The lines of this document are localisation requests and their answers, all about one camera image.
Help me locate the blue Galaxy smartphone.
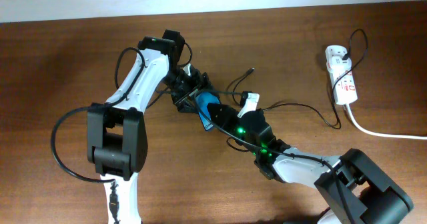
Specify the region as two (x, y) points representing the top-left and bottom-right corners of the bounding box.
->
(195, 92), (220, 131)

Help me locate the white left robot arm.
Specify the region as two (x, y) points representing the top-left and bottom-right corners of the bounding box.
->
(87, 30), (209, 223)

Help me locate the white power strip cord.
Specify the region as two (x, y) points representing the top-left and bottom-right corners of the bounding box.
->
(343, 103), (427, 141)

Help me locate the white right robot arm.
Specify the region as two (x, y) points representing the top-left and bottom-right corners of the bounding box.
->
(207, 103), (414, 223)

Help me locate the white USB charger adapter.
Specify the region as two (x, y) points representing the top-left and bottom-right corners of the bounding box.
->
(326, 56), (352, 73)

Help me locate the black USB charging cable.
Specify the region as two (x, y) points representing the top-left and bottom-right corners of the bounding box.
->
(225, 28), (369, 130)

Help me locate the white power strip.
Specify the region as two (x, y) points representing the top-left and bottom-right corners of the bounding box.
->
(325, 45), (358, 105)

